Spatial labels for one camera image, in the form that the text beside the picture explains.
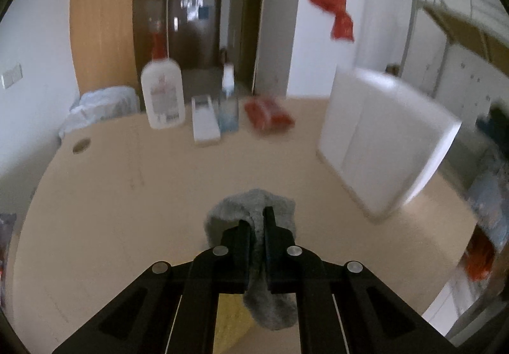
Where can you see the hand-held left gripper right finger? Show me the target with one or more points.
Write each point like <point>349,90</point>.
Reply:
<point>271,244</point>

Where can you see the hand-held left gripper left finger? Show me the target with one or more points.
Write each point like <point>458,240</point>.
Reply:
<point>242,244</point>

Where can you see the grey fuzzy sock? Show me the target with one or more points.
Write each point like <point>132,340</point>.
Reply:
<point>238,203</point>

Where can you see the white storage box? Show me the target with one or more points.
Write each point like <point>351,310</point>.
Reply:
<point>377,139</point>

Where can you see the red packet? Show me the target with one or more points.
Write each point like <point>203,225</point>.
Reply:
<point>268,115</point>

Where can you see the white packet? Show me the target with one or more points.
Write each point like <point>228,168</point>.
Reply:
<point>204,119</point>

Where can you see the clear spray bottle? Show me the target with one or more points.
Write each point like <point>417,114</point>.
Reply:
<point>228,111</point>

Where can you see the white bottle with red pump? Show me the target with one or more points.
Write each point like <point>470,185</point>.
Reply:
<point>163,95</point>

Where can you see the clear plastic bag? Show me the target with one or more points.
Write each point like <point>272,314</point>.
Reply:
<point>99,103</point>

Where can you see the orange cloth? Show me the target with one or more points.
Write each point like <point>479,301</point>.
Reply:
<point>480,258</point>

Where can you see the dark brown entrance door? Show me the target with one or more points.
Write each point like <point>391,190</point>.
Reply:
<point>195,40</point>

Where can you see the brown side door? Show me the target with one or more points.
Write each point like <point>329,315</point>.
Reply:
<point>252,28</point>

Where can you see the light blue cloth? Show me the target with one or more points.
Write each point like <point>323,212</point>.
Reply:
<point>491,203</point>

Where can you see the small red bag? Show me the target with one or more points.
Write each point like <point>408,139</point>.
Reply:
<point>342,28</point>

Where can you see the papers on door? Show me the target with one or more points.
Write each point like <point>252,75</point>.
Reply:
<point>195,6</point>

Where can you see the wooden wardrobe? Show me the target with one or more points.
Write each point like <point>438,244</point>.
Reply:
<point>103,20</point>

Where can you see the white metal bunk bed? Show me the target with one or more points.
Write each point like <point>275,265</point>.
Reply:
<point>453,20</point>

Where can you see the white wall socket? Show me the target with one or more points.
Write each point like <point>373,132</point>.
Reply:
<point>11,77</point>

